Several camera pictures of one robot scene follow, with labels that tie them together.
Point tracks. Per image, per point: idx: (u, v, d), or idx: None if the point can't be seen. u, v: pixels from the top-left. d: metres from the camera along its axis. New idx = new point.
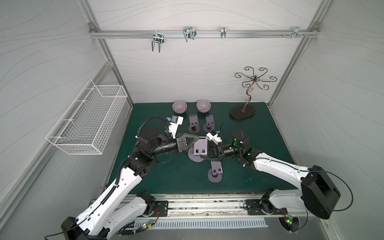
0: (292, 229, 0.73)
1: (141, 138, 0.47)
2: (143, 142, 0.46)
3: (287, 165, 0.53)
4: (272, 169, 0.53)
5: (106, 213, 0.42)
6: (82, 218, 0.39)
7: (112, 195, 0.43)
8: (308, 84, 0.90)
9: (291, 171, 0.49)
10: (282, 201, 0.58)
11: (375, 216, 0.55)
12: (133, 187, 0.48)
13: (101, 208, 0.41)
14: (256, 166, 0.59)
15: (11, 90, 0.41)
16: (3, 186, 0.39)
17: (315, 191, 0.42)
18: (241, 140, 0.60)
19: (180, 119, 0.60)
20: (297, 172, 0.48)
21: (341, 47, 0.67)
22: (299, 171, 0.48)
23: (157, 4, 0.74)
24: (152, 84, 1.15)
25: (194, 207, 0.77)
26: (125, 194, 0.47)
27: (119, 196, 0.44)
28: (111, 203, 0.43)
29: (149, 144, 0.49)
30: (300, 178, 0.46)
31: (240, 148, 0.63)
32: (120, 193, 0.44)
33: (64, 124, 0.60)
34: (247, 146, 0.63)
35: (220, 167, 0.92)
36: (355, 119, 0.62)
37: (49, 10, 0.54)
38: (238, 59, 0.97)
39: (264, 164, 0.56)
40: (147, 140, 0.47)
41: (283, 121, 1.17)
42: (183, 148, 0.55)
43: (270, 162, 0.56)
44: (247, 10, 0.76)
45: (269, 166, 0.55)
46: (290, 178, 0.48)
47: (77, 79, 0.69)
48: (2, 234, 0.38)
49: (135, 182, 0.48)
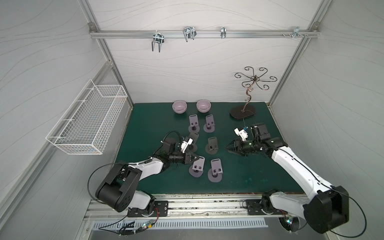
0: (292, 229, 0.73)
1: (165, 142, 0.69)
2: (166, 145, 0.69)
3: (310, 172, 0.47)
4: (289, 166, 0.50)
5: (144, 170, 0.53)
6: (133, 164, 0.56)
7: (152, 162, 0.60)
8: (308, 84, 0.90)
9: (311, 178, 0.45)
10: (282, 203, 0.58)
11: (374, 213, 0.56)
12: (159, 167, 0.63)
13: (144, 165, 0.55)
14: (275, 153, 0.54)
15: (11, 90, 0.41)
16: (3, 186, 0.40)
17: (327, 208, 0.39)
18: (255, 125, 0.64)
19: (191, 141, 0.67)
20: (316, 183, 0.44)
21: (340, 47, 0.68)
22: (320, 183, 0.44)
23: (157, 4, 0.74)
24: (152, 84, 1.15)
25: (194, 207, 0.77)
26: (155, 168, 0.61)
27: (154, 165, 0.60)
28: (150, 164, 0.58)
29: (169, 148, 0.70)
30: (317, 190, 0.42)
31: (257, 135, 0.65)
32: (154, 162, 0.61)
33: (64, 124, 0.60)
34: (263, 132, 0.63)
35: (220, 166, 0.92)
36: (355, 120, 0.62)
37: (49, 9, 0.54)
38: (238, 59, 0.97)
39: (284, 158, 0.52)
40: (170, 144, 0.69)
41: (282, 121, 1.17)
42: (188, 162, 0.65)
43: (291, 159, 0.51)
44: (247, 10, 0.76)
45: (287, 162, 0.51)
46: (306, 185, 0.45)
47: (77, 79, 0.69)
48: (2, 234, 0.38)
49: (160, 165, 0.63)
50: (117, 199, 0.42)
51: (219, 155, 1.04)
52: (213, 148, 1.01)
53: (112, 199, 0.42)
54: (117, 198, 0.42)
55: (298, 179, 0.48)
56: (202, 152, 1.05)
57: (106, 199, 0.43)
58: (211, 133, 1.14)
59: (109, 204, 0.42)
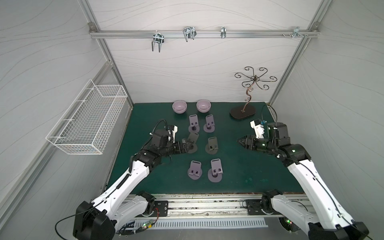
0: (292, 229, 0.73)
1: (155, 135, 0.57)
2: (156, 137, 0.57)
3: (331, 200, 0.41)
4: (307, 185, 0.45)
5: (120, 198, 0.45)
6: (98, 201, 0.42)
7: (126, 182, 0.47)
8: (308, 84, 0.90)
9: (330, 208, 0.40)
10: (285, 211, 0.57)
11: (374, 214, 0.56)
12: (141, 179, 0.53)
13: (116, 194, 0.44)
14: (294, 166, 0.47)
15: (11, 90, 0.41)
16: (3, 186, 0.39)
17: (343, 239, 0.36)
18: (275, 127, 0.54)
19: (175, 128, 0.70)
20: (336, 215, 0.39)
21: (340, 47, 0.68)
22: (341, 216, 0.39)
23: (157, 4, 0.74)
24: (151, 84, 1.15)
25: (194, 207, 0.77)
26: (135, 184, 0.51)
27: (132, 183, 0.49)
28: (125, 188, 0.46)
29: (160, 142, 0.60)
30: (336, 223, 0.38)
31: (276, 139, 0.56)
32: (131, 181, 0.48)
33: (64, 124, 0.60)
34: (283, 137, 0.54)
35: (220, 167, 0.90)
36: (355, 119, 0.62)
37: (49, 9, 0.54)
38: (238, 58, 0.97)
39: (304, 176, 0.45)
40: (160, 137, 0.58)
41: (283, 121, 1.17)
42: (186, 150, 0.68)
43: (313, 179, 0.45)
44: (247, 10, 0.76)
45: (307, 181, 0.45)
46: (322, 213, 0.41)
47: (77, 79, 0.69)
48: (2, 234, 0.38)
49: (145, 172, 0.53)
50: None
51: (219, 155, 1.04)
52: (213, 148, 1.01)
53: None
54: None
55: (314, 202, 0.43)
56: (202, 152, 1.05)
57: None
58: (211, 134, 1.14)
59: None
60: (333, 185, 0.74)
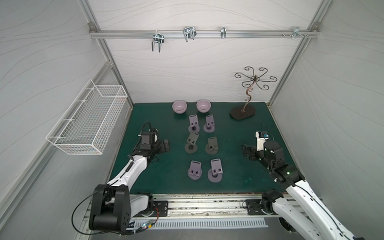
0: (292, 229, 0.73)
1: (143, 135, 0.67)
2: (145, 137, 0.67)
3: (331, 219, 0.44)
4: (307, 207, 0.47)
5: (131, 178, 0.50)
6: (113, 180, 0.46)
7: (133, 166, 0.54)
8: (308, 84, 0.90)
9: (332, 228, 0.42)
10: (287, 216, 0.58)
11: (375, 215, 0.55)
12: (143, 168, 0.59)
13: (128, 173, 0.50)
14: (291, 189, 0.50)
15: (11, 90, 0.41)
16: (3, 186, 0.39)
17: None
18: (271, 149, 0.56)
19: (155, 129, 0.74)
20: (338, 234, 0.41)
21: (340, 47, 0.68)
22: (343, 234, 0.41)
23: (157, 4, 0.74)
24: (151, 84, 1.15)
25: (194, 207, 0.77)
26: (140, 172, 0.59)
27: (138, 168, 0.56)
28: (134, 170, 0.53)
29: (149, 140, 0.69)
30: None
31: (272, 160, 0.58)
32: (137, 165, 0.55)
33: (64, 124, 0.60)
34: (279, 158, 0.56)
35: (220, 167, 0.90)
36: (356, 120, 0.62)
37: (49, 10, 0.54)
38: (238, 59, 0.97)
39: (303, 197, 0.48)
40: (149, 136, 0.68)
41: (283, 121, 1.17)
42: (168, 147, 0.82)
43: (311, 200, 0.47)
44: (247, 10, 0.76)
45: (305, 202, 0.47)
46: (326, 234, 0.43)
47: (77, 79, 0.69)
48: (2, 234, 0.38)
49: (144, 163, 0.60)
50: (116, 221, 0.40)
51: (219, 155, 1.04)
52: (213, 148, 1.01)
53: (110, 225, 0.40)
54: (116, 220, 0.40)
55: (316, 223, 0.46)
56: (202, 152, 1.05)
57: (103, 228, 0.40)
58: (211, 134, 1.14)
59: (110, 230, 0.40)
60: (333, 185, 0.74)
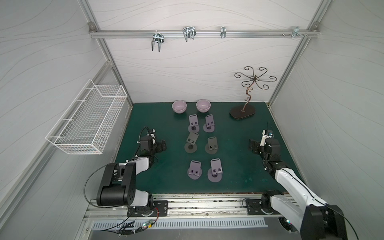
0: (292, 229, 0.73)
1: (142, 142, 0.71)
2: (144, 144, 0.72)
3: (307, 190, 0.50)
4: (289, 184, 0.54)
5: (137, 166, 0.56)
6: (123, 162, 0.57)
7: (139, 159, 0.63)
8: (308, 84, 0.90)
9: (306, 194, 0.48)
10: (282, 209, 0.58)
11: (374, 215, 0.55)
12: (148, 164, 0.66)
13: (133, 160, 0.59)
14: (277, 173, 0.59)
15: (11, 90, 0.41)
16: (3, 186, 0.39)
17: (318, 222, 0.40)
18: (269, 144, 0.66)
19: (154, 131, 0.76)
20: (310, 198, 0.47)
21: (340, 47, 0.68)
22: (315, 199, 0.46)
23: (157, 4, 0.74)
24: (151, 84, 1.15)
25: (194, 207, 0.77)
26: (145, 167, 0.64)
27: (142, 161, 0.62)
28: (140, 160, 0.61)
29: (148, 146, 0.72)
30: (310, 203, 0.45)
31: (267, 153, 0.68)
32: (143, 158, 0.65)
33: (64, 124, 0.60)
34: (275, 153, 0.65)
35: (220, 167, 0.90)
36: (355, 120, 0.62)
37: (49, 10, 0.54)
38: (238, 59, 0.97)
39: (285, 177, 0.56)
40: (147, 143, 0.71)
41: (282, 121, 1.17)
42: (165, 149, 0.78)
43: (292, 178, 0.55)
44: (247, 10, 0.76)
45: (288, 181, 0.54)
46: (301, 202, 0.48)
47: (77, 79, 0.70)
48: (2, 234, 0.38)
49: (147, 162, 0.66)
50: (123, 194, 0.43)
51: (219, 155, 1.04)
52: (213, 148, 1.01)
53: (117, 197, 0.43)
54: (122, 193, 0.43)
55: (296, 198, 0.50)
56: (202, 152, 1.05)
57: (110, 200, 0.43)
58: (211, 134, 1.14)
59: (117, 203, 0.43)
60: (333, 185, 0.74)
